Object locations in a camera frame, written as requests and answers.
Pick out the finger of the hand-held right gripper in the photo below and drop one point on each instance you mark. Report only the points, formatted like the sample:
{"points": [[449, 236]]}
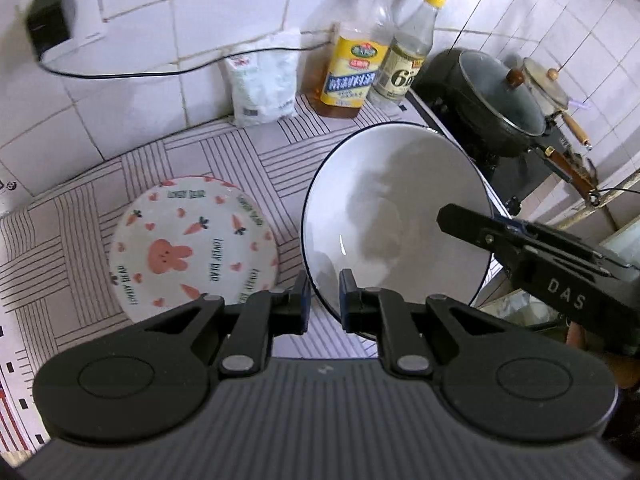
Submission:
{"points": [[465, 220]]}

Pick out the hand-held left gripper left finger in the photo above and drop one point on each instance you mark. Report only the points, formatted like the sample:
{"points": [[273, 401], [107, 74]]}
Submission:
{"points": [[303, 305]]}

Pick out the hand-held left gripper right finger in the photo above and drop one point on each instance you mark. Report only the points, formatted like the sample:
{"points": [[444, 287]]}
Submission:
{"points": [[345, 305]]}

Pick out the white ribbed bowl dark rim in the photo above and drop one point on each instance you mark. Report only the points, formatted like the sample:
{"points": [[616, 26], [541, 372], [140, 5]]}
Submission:
{"points": [[400, 185]]}

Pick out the person's right hand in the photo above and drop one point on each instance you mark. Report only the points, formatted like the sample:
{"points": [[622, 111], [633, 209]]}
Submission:
{"points": [[577, 335]]}

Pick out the black stove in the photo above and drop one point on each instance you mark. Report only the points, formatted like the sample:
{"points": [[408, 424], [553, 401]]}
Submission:
{"points": [[515, 180]]}

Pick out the white bunny print plate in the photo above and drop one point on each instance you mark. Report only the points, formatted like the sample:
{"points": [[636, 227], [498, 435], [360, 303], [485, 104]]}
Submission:
{"points": [[200, 240]]}

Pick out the glass wok lid wooden knob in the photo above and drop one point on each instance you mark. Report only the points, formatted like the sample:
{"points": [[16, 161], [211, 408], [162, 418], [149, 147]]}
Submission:
{"points": [[495, 95]]}

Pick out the black wok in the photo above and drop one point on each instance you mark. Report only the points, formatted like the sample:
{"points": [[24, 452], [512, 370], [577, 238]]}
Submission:
{"points": [[440, 80]]}

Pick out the small pot with lid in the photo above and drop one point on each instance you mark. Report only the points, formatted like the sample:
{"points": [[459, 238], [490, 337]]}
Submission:
{"points": [[545, 85]]}

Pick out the clear vinegar bottle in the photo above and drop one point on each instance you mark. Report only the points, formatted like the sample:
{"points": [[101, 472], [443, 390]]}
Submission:
{"points": [[400, 70]]}

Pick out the yellow label oil bottle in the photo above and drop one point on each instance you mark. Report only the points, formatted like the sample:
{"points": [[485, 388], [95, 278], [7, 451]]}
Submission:
{"points": [[350, 70]]}

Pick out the white plastic salt bag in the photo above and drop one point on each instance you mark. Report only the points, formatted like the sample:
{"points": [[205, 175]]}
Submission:
{"points": [[260, 85]]}

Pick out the striped table mat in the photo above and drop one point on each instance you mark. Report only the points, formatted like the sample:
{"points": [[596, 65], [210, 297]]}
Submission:
{"points": [[75, 220]]}

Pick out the black power adapter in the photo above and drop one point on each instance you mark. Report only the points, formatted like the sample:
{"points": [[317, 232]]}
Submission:
{"points": [[47, 25]]}

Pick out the wall socket with black plug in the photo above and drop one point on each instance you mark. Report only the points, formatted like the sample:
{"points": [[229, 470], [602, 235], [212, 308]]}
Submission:
{"points": [[87, 15]]}

